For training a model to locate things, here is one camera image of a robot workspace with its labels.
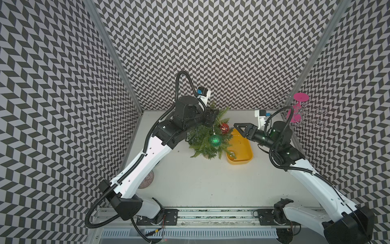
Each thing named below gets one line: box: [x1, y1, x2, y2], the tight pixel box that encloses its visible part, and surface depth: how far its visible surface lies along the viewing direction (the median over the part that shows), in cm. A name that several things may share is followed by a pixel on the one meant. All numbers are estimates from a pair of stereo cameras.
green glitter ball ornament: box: [209, 134, 222, 147], surface depth 65 cm
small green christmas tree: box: [186, 106, 237, 160], surface depth 72 cm
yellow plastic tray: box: [225, 128, 254, 166], surface depth 92 cm
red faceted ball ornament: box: [220, 123, 230, 134], surface depth 71 cm
